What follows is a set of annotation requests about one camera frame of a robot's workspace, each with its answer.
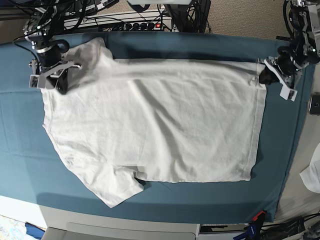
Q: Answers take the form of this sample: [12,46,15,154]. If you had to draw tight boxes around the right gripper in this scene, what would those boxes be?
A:
[29,59,83,95]

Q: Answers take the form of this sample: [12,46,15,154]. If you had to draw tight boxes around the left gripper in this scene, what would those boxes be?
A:
[258,56,304,89]

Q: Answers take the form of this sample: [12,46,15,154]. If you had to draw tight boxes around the white T-shirt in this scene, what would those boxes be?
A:
[41,38,267,208]

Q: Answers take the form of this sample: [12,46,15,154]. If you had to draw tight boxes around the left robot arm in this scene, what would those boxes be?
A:
[259,0,320,88]

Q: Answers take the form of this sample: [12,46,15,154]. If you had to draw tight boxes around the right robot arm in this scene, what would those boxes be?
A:
[9,0,82,95]

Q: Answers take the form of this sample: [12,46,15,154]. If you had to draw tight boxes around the grey device at table edge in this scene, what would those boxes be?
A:
[308,92,320,116]

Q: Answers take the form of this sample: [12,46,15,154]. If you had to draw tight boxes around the teal table cloth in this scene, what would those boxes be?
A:
[0,31,315,224]

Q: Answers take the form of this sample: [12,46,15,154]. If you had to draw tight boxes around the white cloth at right edge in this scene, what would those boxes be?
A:
[299,144,320,194]

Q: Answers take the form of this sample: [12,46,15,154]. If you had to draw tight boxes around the orange black clamp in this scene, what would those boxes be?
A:
[252,210,267,221]

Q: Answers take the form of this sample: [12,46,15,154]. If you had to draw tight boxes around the grey plastic bin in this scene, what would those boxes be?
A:
[42,222,196,240]

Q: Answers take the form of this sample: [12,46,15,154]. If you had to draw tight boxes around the blue cloth on floor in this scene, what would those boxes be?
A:
[24,222,45,240]

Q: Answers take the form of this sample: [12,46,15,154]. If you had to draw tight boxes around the blue black clamp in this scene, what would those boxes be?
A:
[233,220,264,240]

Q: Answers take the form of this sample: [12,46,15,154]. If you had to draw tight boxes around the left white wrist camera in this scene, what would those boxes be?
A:
[279,85,298,102]

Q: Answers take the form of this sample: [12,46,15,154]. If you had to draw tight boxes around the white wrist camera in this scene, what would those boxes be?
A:
[28,74,47,89]
[279,85,298,102]

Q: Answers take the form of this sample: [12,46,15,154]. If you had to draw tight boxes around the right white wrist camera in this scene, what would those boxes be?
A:
[28,74,47,89]

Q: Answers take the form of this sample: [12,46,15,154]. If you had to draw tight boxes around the white power strip red switch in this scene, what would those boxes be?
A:
[98,21,173,33]

